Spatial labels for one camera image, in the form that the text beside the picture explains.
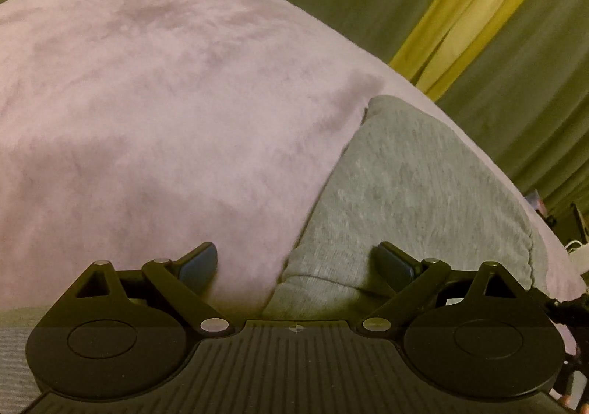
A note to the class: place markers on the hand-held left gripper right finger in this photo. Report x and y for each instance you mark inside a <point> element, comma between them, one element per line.
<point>395,263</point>

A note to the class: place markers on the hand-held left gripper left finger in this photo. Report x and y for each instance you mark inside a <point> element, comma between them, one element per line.
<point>199,263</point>

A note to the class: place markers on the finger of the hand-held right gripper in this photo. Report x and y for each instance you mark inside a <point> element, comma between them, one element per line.
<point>563,306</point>

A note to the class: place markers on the grey pants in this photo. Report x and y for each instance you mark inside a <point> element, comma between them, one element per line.
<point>409,193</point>

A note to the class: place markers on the small colourful packet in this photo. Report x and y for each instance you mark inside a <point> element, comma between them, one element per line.
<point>536,203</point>

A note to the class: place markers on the pink fleece blanket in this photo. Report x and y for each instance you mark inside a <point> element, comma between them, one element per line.
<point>152,119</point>

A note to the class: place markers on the grey ribbed cloth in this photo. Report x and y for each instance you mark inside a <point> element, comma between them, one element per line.
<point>20,358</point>

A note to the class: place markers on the yellow curtain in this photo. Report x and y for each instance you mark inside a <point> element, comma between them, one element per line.
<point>464,22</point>

